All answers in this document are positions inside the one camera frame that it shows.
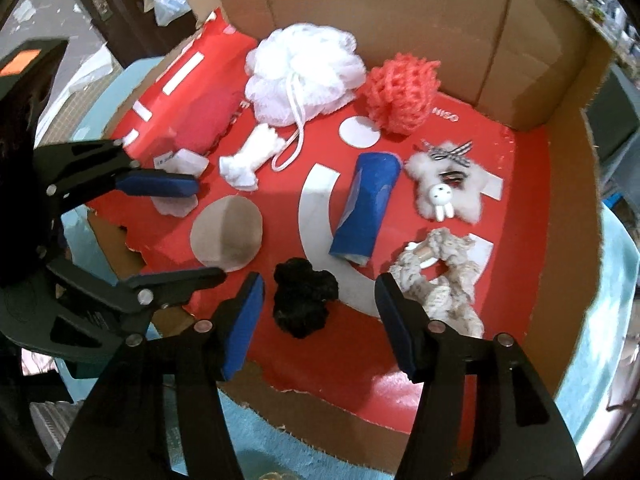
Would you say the beige round pad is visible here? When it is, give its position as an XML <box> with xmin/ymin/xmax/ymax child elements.
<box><xmin>190</xmin><ymin>196</ymin><xmax>266</xmax><ymax>273</ymax></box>

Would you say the cardboard box with red lining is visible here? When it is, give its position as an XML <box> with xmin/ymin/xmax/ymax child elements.
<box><xmin>85</xmin><ymin>0</ymin><xmax>616</xmax><ymax>476</ymax></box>

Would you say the black scrunchie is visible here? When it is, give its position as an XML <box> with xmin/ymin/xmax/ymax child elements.
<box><xmin>272</xmin><ymin>257</ymin><xmax>339</xmax><ymax>339</ymax></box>

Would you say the red-orange mesh scrubber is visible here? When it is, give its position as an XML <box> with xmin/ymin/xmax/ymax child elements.
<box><xmin>364</xmin><ymin>51</ymin><xmax>442</xmax><ymax>136</ymax></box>

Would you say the white cotton roll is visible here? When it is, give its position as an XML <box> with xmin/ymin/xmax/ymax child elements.
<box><xmin>218</xmin><ymin>124</ymin><xmax>286</xmax><ymax>192</ymax></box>

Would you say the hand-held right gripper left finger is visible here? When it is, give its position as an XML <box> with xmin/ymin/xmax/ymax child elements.
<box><xmin>52</xmin><ymin>272</ymin><xmax>266</xmax><ymax>480</ymax></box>

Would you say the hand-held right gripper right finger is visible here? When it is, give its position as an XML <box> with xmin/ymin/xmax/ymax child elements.
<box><xmin>374</xmin><ymin>272</ymin><xmax>586</xmax><ymax>480</ymax></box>

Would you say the beige rope scrunchie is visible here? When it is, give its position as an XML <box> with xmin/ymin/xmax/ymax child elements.
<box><xmin>389</xmin><ymin>227</ymin><xmax>486</xmax><ymax>338</ymax></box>

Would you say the dark wooden door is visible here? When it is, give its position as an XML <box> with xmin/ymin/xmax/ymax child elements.
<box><xmin>57</xmin><ymin>0</ymin><xmax>166</xmax><ymax>66</ymax></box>

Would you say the white plush bunny clip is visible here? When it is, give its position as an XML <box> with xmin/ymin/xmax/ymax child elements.
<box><xmin>404</xmin><ymin>139</ymin><xmax>488</xmax><ymax>224</ymax></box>

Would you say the blue tissue pack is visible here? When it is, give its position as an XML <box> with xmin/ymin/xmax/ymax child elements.
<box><xmin>328</xmin><ymin>151</ymin><xmax>403</xmax><ymax>267</ymax></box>

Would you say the white paper sheet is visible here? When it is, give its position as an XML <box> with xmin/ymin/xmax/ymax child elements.
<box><xmin>47</xmin><ymin>42</ymin><xmax>126</xmax><ymax>111</ymax></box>

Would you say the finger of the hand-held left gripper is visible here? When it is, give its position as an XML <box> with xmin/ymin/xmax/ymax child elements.
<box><xmin>47</xmin><ymin>260</ymin><xmax>227</xmax><ymax>347</ymax></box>
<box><xmin>34</xmin><ymin>139</ymin><xmax>200</xmax><ymax>213</ymax></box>

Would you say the red heart sponge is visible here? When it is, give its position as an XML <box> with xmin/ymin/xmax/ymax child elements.
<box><xmin>152</xmin><ymin>87</ymin><xmax>241</xmax><ymax>173</ymax></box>

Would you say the white tissue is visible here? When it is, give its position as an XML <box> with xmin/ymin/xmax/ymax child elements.
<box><xmin>151</xmin><ymin>192</ymin><xmax>200</xmax><ymax>218</ymax></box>

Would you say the white mesh bath pouf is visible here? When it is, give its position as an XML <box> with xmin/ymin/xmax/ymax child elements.
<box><xmin>245</xmin><ymin>22</ymin><xmax>368</xmax><ymax>171</ymax></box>

